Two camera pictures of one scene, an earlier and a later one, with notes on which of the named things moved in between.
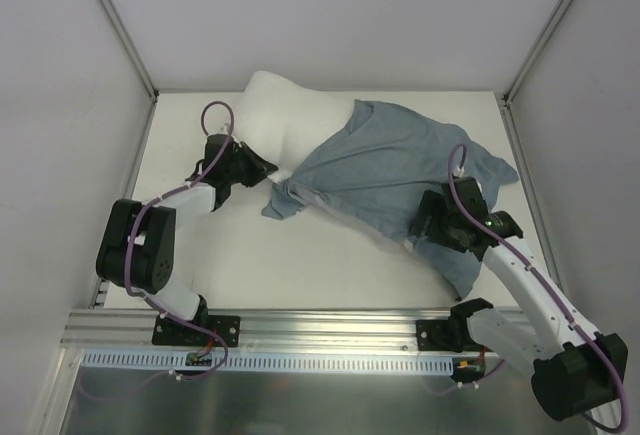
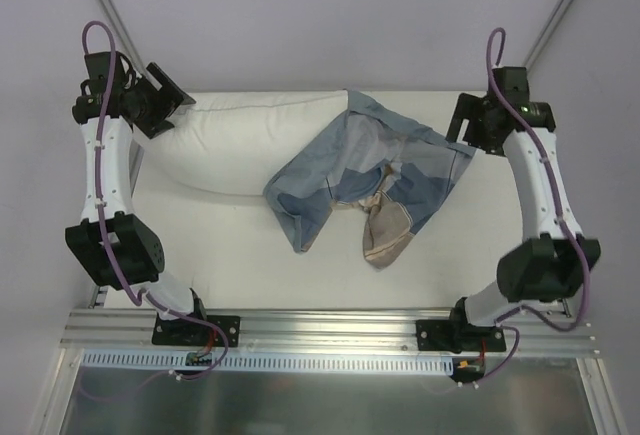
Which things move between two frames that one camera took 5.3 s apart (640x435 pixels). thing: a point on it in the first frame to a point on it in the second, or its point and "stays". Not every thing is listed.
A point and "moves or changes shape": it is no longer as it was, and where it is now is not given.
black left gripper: (247, 165) to (166, 93)
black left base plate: (172, 332) stays
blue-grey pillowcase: (378, 171) moves or changes shape
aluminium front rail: (333, 330) stays
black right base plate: (447, 335) stays
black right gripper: (430, 217) to (459, 118)
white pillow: (286, 122) moves or changes shape
